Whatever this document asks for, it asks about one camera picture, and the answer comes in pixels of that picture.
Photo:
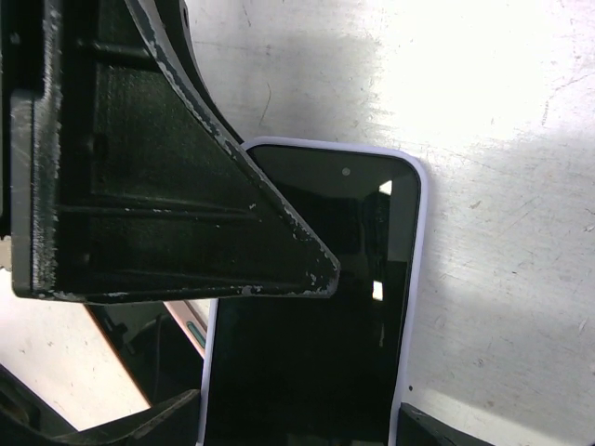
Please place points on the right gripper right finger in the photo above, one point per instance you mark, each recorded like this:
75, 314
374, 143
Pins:
121, 181

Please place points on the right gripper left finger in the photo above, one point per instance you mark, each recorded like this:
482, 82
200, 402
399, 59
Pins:
27, 420

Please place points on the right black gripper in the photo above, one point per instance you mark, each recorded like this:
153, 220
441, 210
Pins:
416, 428

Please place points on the black phone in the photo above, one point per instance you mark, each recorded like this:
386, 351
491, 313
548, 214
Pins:
311, 302

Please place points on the lavender phone case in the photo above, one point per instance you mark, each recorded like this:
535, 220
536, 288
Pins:
418, 279

